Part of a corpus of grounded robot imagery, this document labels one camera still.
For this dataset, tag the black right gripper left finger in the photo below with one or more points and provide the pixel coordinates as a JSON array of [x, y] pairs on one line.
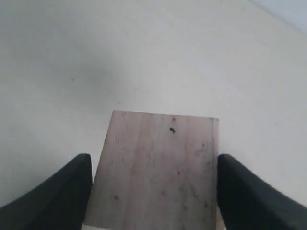
[[59, 203]]

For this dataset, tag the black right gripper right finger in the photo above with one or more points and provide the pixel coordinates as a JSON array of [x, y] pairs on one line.
[[246, 202]]

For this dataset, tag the largest wooden cube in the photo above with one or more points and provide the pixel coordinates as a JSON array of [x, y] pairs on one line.
[[156, 172]]

